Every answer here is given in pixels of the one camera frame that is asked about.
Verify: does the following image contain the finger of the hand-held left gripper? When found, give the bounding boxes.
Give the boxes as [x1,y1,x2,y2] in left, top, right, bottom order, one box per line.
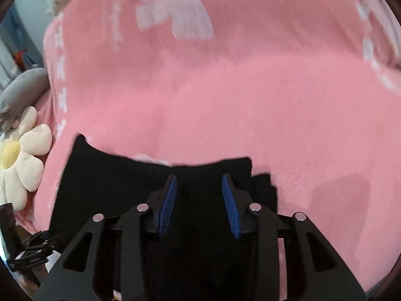
[18,231,64,269]

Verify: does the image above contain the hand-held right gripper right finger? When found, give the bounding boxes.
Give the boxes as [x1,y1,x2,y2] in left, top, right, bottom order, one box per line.
[221,173,366,301]

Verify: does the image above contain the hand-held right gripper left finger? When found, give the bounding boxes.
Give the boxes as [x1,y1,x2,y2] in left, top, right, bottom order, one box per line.
[37,174,178,301]

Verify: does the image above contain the black pants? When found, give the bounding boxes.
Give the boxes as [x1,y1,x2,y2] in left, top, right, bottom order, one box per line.
[49,134,280,301]

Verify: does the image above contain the cream flower plush cushion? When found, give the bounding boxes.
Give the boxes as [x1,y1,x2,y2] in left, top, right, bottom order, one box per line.
[0,106,53,213]

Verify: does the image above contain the pink bow-print blanket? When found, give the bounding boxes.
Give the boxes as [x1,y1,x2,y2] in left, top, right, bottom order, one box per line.
[14,0,401,293]

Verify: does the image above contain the grey plush toy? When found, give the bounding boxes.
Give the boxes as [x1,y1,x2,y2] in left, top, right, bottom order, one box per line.
[0,67,51,131]

